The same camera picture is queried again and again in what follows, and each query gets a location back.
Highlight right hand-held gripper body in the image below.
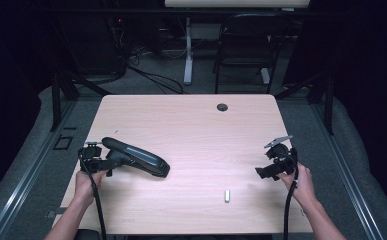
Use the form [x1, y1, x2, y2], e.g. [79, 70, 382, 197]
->
[263, 134, 299, 177]

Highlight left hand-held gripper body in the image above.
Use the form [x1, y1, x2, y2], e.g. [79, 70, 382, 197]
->
[78, 141, 115, 175]

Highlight black stapler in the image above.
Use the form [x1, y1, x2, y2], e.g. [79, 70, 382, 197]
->
[101, 136, 171, 179]

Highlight person's left hand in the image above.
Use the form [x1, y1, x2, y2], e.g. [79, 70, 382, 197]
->
[74, 168, 109, 208]

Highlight person's right hand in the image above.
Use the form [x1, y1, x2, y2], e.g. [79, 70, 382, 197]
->
[276, 162, 318, 208]

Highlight black metal stand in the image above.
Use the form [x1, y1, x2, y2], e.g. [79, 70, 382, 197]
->
[274, 71, 335, 136]
[49, 69, 113, 132]

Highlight short white desk foot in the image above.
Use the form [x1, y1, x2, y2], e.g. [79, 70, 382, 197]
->
[260, 67, 272, 85]

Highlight dark equipment cabinet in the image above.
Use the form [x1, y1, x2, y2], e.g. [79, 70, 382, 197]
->
[56, 13, 129, 77]

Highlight black folding chair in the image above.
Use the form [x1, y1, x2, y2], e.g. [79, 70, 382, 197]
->
[212, 12, 294, 95]

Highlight white desk leg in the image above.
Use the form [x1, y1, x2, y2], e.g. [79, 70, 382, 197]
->
[183, 17, 195, 86]

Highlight white desk top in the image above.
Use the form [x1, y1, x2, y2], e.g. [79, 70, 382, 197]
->
[164, 0, 311, 9]

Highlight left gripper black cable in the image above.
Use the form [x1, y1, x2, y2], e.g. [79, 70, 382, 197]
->
[77, 149, 108, 240]

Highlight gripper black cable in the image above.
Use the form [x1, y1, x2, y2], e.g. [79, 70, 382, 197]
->
[282, 156, 300, 240]
[77, 149, 108, 240]

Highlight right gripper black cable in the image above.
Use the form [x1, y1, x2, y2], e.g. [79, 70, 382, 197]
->
[282, 156, 300, 240]

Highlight aluminium floor rail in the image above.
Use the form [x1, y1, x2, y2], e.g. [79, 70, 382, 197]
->
[0, 99, 78, 240]
[310, 99, 386, 240]

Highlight black floor cables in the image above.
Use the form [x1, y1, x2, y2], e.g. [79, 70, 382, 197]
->
[126, 46, 185, 95]

